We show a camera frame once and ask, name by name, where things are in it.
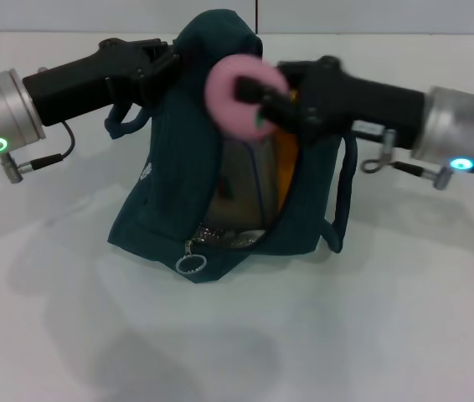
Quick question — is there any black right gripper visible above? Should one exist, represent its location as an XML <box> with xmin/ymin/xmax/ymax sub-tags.
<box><xmin>234</xmin><ymin>55</ymin><xmax>425</xmax><ymax>148</ymax></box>

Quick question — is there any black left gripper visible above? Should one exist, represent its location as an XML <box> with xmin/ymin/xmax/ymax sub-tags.
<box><xmin>22</xmin><ymin>37</ymin><xmax>183</xmax><ymax>127</ymax></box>

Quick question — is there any pink toy peach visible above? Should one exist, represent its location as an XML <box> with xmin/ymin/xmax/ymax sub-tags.
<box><xmin>204</xmin><ymin>54</ymin><xmax>291</xmax><ymax>142</ymax></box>

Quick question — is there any yellow banana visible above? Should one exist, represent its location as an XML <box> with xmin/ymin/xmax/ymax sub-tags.
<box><xmin>273</xmin><ymin>86</ymin><xmax>304</xmax><ymax>215</ymax></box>

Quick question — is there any clear blue-rimmed plastic container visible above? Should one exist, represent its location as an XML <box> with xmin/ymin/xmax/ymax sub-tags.
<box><xmin>202</xmin><ymin>137</ymin><xmax>281</xmax><ymax>232</ymax></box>

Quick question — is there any dark teal fabric bag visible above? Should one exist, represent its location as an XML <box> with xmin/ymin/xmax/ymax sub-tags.
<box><xmin>106</xmin><ymin>9</ymin><xmax>358</xmax><ymax>286</ymax></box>

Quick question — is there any metal zipper pull ring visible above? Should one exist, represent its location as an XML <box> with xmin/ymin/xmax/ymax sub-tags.
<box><xmin>174</xmin><ymin>240</ymin><xmax>209</xmax><ymax>276</ymax></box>

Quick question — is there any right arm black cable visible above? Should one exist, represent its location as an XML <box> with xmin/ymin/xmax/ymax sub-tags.
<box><xmin>359</xmin><ymin>128</ymin><xmax>455</xmax><ymax>190</ymax></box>

